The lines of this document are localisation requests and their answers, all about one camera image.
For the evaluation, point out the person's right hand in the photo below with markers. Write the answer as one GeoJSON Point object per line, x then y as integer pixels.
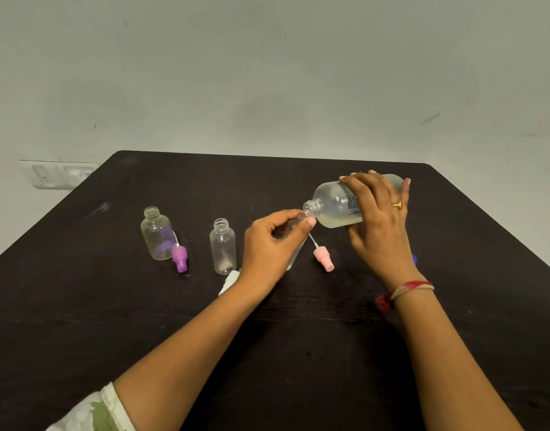
{"type": "Point", "coordinates": [384, 246]}

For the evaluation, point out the person's left hand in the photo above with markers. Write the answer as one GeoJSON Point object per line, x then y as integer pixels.
{"type": "Point", "coordinates": [263, 264]}

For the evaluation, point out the small clear bottle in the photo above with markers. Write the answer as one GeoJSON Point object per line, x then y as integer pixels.
{"type": "Point", "coordinates": [223, 251]}
{"type": "Point", "coordinates": [297, 255]}

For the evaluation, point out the white spray cap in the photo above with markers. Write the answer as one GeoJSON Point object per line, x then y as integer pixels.
{"type": "Point", "coordinates": [229, 282]}

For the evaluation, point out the pink spray cap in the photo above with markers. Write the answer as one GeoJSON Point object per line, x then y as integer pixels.
{"type": "Point", "coordinates": [325, 259]}

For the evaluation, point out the large clear bottle blue label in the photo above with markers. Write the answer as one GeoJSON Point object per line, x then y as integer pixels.
{"type": "Point", "coordinates": [333, 208]}

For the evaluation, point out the purple spray cap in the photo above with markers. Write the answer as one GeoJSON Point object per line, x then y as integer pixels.
{"type": "Point", "coordinates": [180, 260]}

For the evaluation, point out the small round bottle purple print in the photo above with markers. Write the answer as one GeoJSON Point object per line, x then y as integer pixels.
{"type": "Point", "coordinates": [157, 240]}

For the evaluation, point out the person's left forearm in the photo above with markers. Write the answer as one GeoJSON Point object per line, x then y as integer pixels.
{"type": "Point", "coordinates": [185, 368]}

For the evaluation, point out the person's right forearm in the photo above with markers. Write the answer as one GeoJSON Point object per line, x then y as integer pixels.
{"type": "Point", "coordinates": [450, 368]}

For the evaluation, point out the red thread wristband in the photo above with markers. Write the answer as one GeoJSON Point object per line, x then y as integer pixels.
{"type": "Point", "coordinates": [383, 302]}

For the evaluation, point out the white plug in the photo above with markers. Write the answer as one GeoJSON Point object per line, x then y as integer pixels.
{"type": "Point", "coordinates": [79, 175]}

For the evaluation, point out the green floral left sleeve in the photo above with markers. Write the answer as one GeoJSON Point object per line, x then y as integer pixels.
{"type": "Point", "coordinates": [93, 412]}

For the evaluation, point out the white wall socket panel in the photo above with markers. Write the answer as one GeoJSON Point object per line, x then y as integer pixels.
{"type": "Point", "coordinates": [44, 175]}

